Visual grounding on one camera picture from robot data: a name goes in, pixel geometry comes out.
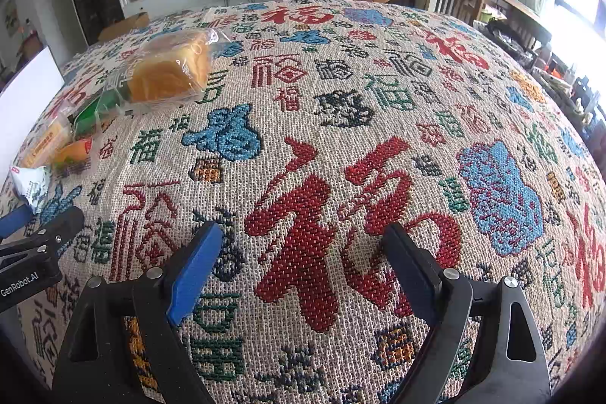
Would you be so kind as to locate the white snack packet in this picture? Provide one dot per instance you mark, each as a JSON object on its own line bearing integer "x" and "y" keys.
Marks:
{"x": 31, "y": 188}

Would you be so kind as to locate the wooden dining table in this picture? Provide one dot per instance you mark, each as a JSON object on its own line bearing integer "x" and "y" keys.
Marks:
{"x": 516, "y": 13}

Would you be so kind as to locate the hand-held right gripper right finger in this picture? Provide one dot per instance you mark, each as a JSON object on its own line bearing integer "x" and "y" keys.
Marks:
{"x": 412, "y": 276}

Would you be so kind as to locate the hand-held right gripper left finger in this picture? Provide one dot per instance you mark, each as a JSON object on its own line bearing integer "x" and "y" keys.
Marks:
{"x": 194, "y": 274}

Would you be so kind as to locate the white board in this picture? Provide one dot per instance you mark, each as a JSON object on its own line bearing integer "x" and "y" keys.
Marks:
{"x": 28, "y": 101}

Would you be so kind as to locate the printed blanket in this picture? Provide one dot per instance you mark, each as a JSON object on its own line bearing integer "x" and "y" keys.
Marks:
{"x": 331, "y": 124}

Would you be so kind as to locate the yellow snack packet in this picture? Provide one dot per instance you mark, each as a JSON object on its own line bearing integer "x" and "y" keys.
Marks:
{"x": 47, "y": 139}

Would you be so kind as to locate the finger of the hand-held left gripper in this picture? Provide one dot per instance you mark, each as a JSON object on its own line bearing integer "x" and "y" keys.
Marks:
{"x": 14, "y": 219}
{"x": 64, "y": 224}

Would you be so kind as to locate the cardboard box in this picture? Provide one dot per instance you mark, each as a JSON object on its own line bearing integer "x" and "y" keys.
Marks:
{"x": 125, "y": 25}

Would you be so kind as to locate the bread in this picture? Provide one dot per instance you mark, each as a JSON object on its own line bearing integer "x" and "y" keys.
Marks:
{"x": 170, "y": 70}

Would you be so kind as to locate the green snack packet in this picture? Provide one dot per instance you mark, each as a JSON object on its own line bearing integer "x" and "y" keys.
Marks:
{"x": 92, "y": 115}

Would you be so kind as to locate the orange snack packet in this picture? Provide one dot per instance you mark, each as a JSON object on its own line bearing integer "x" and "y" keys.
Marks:
{"x": 75, "y": 151}

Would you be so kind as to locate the wall picture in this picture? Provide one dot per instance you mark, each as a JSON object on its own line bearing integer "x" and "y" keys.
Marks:
{"x": 11, "y": 15}

